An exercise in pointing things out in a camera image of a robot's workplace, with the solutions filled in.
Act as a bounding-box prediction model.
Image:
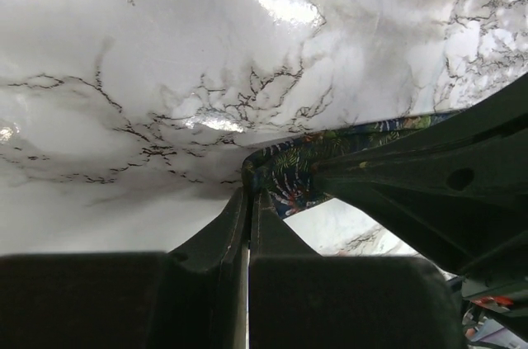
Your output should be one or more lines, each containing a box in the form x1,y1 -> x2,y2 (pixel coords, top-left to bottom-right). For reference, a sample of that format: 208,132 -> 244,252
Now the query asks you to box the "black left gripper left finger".
158,188 -> 249,348

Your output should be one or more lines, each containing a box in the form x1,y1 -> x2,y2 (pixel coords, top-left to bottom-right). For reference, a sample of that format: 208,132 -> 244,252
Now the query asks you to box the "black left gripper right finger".
248,191 -> 326,348

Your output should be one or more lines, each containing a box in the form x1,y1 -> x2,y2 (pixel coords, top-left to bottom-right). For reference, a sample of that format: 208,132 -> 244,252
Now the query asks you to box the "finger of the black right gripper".
314,77 -> 527,274

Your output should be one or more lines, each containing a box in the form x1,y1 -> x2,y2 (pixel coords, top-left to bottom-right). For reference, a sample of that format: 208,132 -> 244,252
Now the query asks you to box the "dark floral patterned necktie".
242,111 -> 458,219

